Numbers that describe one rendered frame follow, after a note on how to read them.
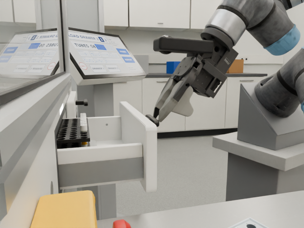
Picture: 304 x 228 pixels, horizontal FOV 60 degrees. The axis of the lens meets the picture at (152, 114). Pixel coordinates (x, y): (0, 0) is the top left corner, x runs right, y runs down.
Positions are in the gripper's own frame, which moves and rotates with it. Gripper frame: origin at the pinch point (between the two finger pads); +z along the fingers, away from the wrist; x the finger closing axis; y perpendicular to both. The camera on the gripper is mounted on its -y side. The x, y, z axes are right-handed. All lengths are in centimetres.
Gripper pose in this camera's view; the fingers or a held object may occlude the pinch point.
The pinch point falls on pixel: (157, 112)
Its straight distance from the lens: 54.6
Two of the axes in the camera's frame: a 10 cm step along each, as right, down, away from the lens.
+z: -5.5, 8.3, 0.0
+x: -2.6, -1.7, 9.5
